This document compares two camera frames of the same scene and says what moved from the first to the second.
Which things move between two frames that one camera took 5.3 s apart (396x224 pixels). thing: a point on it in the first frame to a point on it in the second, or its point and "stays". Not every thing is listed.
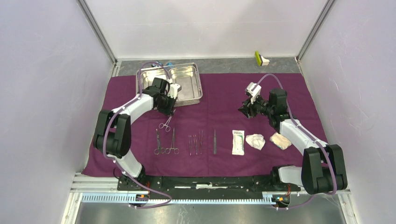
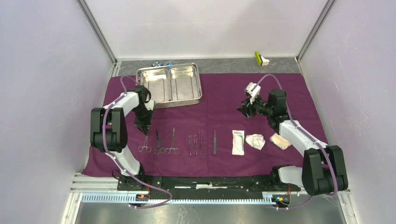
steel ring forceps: x=167 y=128 to x=141 y=148
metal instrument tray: x=185 y=74 stays
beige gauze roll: x=280 y=141 stays
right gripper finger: x=248 y=114 stays
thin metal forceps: x=201 y=142 stays
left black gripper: x=170 y=111 to x=145 y=123
